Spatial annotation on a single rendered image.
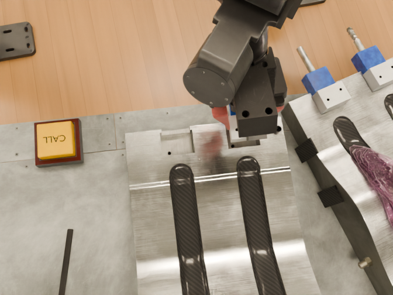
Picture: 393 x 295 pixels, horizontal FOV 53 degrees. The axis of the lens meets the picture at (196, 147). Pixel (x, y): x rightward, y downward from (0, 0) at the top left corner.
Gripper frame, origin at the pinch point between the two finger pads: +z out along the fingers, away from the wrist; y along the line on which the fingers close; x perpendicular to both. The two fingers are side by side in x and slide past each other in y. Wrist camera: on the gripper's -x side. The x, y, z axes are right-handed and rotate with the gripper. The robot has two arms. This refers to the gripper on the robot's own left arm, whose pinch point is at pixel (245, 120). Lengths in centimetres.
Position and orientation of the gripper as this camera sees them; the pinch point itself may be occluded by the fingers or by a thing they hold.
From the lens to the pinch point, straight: 60.1
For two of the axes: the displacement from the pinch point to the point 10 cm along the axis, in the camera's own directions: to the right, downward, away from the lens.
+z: 1.2, 5.6, 8.2
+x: -0.8, -8.2, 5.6
